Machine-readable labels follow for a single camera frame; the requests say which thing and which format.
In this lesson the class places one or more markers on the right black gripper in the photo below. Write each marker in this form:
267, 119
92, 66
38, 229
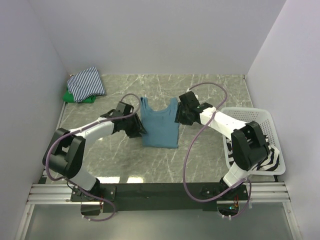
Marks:
179, 117

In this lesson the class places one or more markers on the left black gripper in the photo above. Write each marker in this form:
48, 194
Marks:
138, 127

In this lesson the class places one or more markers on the teal blue tank top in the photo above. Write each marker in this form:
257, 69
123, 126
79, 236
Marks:
161, 129

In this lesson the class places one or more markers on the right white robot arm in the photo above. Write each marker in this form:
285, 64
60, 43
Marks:
248, 143

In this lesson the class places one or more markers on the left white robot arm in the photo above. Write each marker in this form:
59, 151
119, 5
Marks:
63, 158

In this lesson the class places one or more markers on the blue white striped folded top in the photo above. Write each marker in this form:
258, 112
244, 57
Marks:
85, 84

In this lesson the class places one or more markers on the black base crossbar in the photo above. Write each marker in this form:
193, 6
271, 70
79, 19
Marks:
152, 197

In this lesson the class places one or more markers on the white plastic laundry basket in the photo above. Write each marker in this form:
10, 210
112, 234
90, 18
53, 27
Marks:
265, 121

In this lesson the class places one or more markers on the black white striped top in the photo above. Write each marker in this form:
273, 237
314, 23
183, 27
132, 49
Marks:
270, 164

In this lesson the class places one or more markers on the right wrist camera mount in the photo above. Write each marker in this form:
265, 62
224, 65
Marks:
190, 90

